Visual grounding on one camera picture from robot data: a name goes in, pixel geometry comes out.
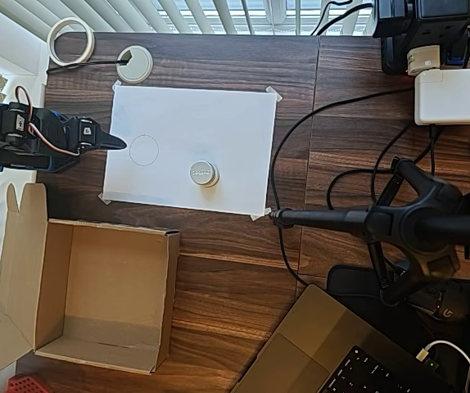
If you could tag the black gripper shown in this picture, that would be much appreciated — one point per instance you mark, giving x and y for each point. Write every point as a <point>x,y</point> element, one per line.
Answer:
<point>88,134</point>

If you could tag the small jar with silver lid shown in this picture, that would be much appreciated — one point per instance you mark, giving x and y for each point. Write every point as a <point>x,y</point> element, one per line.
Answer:
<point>202,172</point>

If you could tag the red leader robot arm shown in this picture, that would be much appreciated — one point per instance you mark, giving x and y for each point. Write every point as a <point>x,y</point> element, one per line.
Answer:
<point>26,385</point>

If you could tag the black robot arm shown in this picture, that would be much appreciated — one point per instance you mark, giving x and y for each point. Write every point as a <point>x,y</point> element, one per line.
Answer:
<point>10,135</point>

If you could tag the open cardboard box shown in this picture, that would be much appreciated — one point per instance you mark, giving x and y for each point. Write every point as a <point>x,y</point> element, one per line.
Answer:
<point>108,299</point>

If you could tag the masking tape piece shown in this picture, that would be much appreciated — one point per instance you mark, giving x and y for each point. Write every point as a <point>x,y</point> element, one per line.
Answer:
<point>274,94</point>
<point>105,199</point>
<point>259,215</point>
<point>117,85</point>

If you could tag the white paper sheet with circles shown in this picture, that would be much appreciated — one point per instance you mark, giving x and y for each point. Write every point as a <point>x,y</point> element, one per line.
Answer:
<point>198,123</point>

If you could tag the masking tape roll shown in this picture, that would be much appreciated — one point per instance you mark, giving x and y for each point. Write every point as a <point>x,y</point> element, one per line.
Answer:
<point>51,45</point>

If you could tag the black mouse pad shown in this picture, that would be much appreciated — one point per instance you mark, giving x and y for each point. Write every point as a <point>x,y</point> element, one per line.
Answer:
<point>353,282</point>

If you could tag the grey laptop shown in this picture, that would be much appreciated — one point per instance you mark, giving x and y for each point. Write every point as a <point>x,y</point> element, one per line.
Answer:
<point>308,352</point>

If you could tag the black tripod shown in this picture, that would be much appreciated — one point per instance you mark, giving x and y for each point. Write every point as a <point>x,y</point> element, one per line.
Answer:
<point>423,223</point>

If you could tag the small white plug adapter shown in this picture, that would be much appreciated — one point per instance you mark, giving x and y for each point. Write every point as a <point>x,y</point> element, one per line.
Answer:
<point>423,59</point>

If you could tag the black power strip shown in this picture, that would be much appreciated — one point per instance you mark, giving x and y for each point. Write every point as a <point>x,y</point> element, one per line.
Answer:
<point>419,22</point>

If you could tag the white square power adapter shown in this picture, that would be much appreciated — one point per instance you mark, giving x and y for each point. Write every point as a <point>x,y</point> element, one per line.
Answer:
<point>452,96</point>

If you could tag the blue plug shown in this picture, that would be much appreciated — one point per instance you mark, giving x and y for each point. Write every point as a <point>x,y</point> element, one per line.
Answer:
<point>456,55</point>

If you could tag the black computer mouse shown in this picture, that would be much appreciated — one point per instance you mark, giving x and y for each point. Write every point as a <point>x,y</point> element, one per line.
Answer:
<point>452,309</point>

